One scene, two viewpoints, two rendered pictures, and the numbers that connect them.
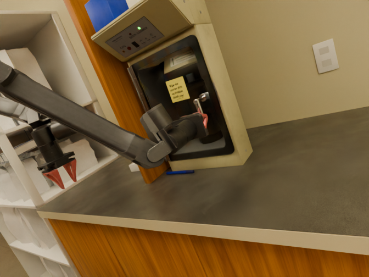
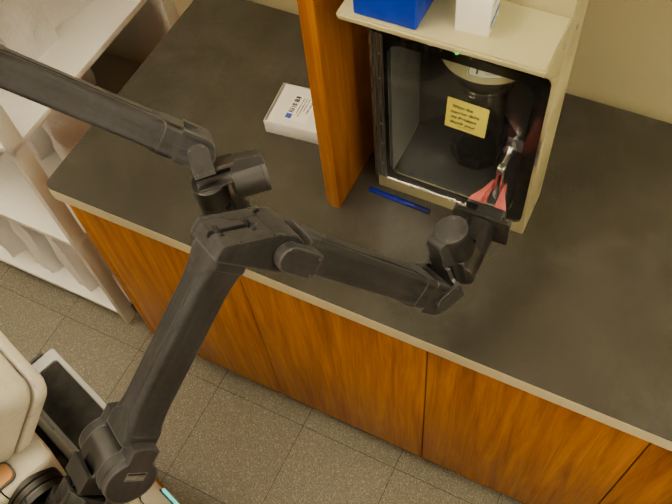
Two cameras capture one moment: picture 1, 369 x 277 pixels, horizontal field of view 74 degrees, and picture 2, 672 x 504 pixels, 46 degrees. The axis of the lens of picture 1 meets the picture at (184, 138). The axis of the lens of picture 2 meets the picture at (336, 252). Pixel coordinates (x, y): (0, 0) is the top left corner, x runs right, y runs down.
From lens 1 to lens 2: 1.06 m
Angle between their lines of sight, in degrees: 45
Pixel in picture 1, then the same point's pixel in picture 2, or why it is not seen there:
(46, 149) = not seen: hidden behind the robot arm
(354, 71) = not seen: outside the picture
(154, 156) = (444, 305)
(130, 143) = (422, 295)
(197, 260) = (422, 359)
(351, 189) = (653, 358)
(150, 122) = (447, 256)
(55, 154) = not seen: hidden behind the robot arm
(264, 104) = (587, 56)
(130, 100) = (345, 71)
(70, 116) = (361, 279)
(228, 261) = (472, 376)
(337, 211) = (629, 389)
